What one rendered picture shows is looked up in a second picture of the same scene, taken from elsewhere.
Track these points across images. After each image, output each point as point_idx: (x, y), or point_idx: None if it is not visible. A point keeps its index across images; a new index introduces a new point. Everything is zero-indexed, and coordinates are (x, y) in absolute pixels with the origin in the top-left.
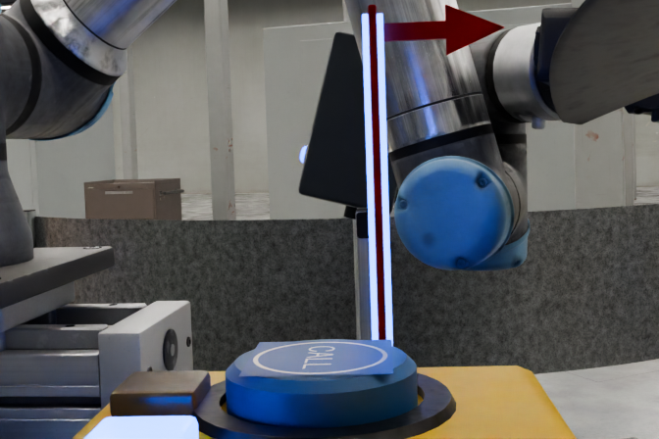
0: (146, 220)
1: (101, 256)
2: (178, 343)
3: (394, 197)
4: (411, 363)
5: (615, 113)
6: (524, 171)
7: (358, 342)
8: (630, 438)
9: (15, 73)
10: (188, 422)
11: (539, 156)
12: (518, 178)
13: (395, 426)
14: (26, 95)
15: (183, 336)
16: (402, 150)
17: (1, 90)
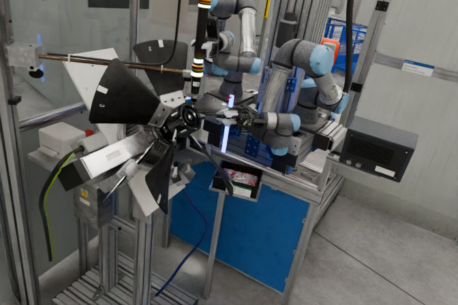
0: None
1: (309, 130)
2: (291, 143)
3: (339, 158)
4: (187, 101)
5: None
6: (275, 138)
7: (191, 101)
8: (257, 186)
9: (311, 97)
10: (187, 98)
11: None
12: (272, 137)
13: (185, 101)
14: (313, 101)
15: (294, 143)
16: None
17: (307, 98)
